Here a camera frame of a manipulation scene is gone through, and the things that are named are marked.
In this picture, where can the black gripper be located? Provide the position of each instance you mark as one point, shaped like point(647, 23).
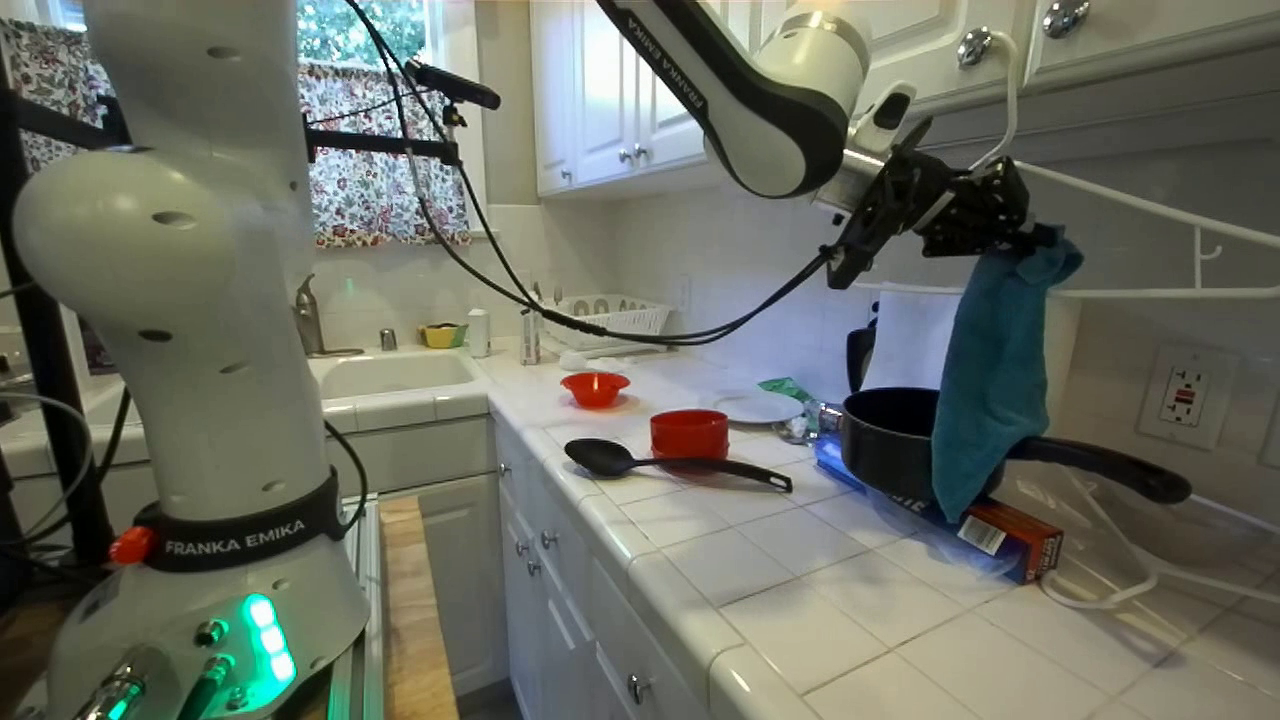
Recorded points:
point(959, 206)

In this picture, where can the blue towel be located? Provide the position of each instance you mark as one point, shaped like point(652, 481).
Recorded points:
point(994, 387)

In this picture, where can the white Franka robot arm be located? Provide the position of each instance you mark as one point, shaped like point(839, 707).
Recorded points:
point(172, 264)

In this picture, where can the silver cabinet knob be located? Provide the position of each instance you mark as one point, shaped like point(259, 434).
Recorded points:
point(977, 44)
point(1064, 13)

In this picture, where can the black spatula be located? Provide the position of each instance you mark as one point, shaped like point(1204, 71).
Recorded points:
point(860, 348)

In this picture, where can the black saucepan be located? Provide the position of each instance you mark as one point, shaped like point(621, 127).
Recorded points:
point(881, 442)

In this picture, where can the green cloth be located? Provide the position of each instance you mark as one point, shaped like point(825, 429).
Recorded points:
point(790, 388)

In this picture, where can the white plate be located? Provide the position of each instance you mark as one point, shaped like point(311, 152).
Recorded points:
point(756, 404)

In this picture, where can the blue and red foil box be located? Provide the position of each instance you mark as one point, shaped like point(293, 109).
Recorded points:
point(1022, 541)

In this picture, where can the red measuring cup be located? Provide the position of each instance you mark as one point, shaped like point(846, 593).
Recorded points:
point(690, 439)

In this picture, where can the white dish rack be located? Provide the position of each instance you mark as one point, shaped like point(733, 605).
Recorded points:
point(625, 323)

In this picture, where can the white upper cabinets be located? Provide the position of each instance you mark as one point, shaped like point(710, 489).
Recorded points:
point(584, 123)

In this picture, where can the white cabinets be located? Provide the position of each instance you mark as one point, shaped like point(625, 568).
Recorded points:
point(584, 123)
point(561, 624)

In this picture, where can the small red bowl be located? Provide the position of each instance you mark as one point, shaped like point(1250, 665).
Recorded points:
point(594, 388)

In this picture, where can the black plastic spoon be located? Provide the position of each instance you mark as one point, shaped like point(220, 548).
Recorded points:
point(601, 459)

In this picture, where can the white soap dispenser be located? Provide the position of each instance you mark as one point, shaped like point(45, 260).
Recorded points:
point(534, 342)

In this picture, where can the white bottle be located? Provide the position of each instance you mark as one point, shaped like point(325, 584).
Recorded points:
point(476, 332)

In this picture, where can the small yellow bowl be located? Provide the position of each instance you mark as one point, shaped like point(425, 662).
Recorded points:
point(443, 332)

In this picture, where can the silver drawer knob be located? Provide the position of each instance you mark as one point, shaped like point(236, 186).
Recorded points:
point(637, 688)

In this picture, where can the white lower cabinets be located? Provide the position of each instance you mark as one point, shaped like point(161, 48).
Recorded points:
point(561, 624)

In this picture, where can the floral window curtain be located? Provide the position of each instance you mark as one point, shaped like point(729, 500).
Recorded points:
point(373, 186)

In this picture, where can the white kitchen sink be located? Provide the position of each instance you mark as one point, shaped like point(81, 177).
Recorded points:
point(394, 374)

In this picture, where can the window pane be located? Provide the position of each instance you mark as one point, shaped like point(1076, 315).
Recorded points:
point(373, 24)

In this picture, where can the silver sink faucet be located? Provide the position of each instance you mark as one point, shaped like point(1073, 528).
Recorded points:
point(311, 323)

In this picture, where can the black metal stand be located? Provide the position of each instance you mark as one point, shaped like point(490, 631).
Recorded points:
point(52, 402)

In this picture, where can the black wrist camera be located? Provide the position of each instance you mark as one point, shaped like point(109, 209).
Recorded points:
point(875, 224)

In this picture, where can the white wall power outlet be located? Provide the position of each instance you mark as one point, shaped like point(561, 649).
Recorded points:
point(1184, 399)

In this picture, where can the black tube camera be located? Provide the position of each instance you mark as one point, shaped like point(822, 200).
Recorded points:
point(452, 86)

